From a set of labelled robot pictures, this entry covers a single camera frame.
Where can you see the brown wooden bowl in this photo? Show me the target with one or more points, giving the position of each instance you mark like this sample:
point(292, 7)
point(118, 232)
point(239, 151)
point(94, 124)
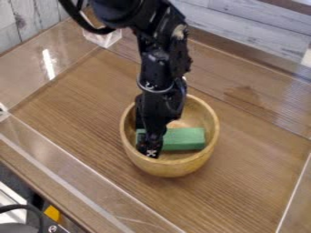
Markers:
point(179, 162)

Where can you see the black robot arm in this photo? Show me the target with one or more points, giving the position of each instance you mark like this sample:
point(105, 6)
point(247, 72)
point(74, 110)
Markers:
point(159, 26)

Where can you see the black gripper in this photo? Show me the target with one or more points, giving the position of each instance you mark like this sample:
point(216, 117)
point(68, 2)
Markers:
point(156, 110)

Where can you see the yellow and black device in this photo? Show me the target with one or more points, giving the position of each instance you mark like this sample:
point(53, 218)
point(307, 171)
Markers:
point(53, 214)

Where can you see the green rectangular block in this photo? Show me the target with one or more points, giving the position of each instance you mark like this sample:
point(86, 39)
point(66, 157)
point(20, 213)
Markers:
point(181, 138)

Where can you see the clear acrylic corner bracket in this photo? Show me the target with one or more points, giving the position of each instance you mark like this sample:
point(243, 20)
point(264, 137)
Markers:
point(102, 41)

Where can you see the clear acrylic tray wall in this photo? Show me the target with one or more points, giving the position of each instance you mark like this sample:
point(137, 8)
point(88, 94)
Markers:
point(94, 203)

